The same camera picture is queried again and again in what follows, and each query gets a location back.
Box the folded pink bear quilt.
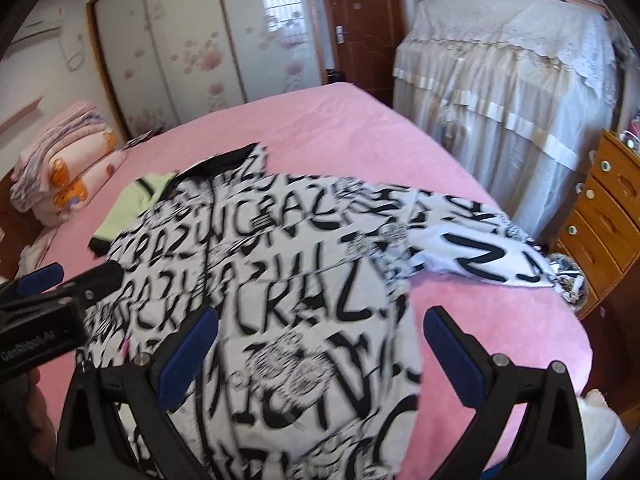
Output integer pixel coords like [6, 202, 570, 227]
[10, 101, 127, 226]

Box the brown wooden door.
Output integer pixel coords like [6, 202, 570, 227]
[324, 0, 406, 106]

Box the white air conditioner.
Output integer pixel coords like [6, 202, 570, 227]
[10, 6, 65, 48]

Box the white plush item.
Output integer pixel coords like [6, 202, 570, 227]
[577, 389, 630, 480]

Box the left hand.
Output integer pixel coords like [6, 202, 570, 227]
[1, 367, 56, 479]

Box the floral sliding wardrobe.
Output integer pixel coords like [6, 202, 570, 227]
[87, 0, 326, 138]

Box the wooden drawer chest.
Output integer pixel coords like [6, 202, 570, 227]
[554, 130, 639, 318]

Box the black white graffiti shirt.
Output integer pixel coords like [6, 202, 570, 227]
[86, 144, 554, 479]

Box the pink wall strip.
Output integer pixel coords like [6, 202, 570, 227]
[0, 96, 43, 133]

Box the wooden headboard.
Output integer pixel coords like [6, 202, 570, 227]
[0, 172, 43, 280]

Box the pink bed sheet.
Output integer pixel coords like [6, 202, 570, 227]
[46, 84, 592, 479]

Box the lace covered furniture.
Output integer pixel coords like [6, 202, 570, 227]
[393, 0, 616, 236]

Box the patterned bowl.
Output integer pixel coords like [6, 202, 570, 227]
[548, 252, 589, 314]

